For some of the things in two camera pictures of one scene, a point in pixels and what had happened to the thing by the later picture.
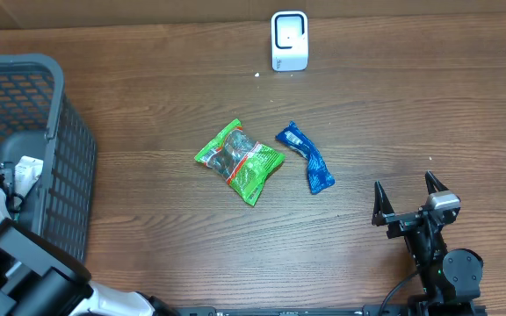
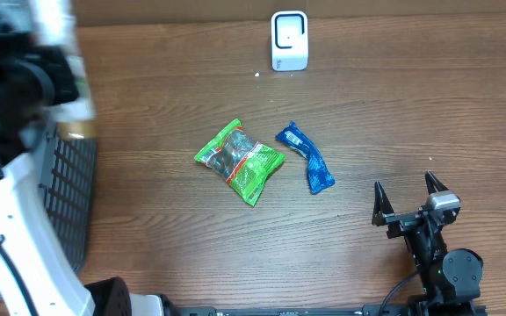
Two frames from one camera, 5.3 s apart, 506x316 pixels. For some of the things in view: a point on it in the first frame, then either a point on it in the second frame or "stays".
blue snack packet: [319, 176] stays
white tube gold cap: [26, 174] to [54, 22]
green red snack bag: [243, 162] stays
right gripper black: [381, 215] stays
